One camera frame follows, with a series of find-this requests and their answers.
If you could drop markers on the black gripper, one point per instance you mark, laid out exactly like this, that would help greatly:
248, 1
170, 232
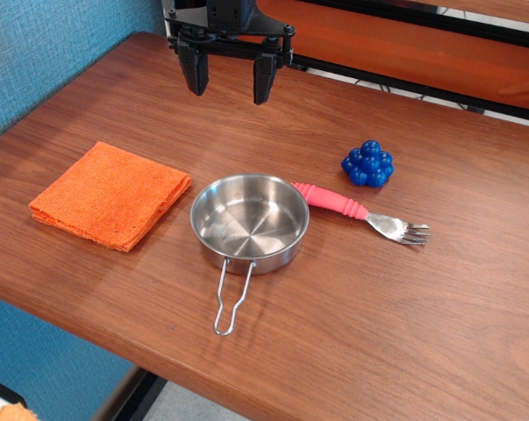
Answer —
236, 29

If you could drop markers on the small stainless steel pan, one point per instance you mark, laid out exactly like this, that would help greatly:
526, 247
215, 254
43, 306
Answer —
248, 224

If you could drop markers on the folded orange cloth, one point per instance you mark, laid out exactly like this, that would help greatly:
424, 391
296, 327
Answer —
110, 196

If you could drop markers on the blue plastic berry cluster toy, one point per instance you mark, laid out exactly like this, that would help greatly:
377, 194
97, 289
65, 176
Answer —
368, 165

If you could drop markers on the pink handled metal fork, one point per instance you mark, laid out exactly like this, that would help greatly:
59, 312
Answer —
394, 229

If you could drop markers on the orange panel with black frame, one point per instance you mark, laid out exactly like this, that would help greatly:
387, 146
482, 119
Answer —
475, 53

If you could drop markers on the table leg frame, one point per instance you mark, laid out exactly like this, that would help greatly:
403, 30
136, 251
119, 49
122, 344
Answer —
133, 396

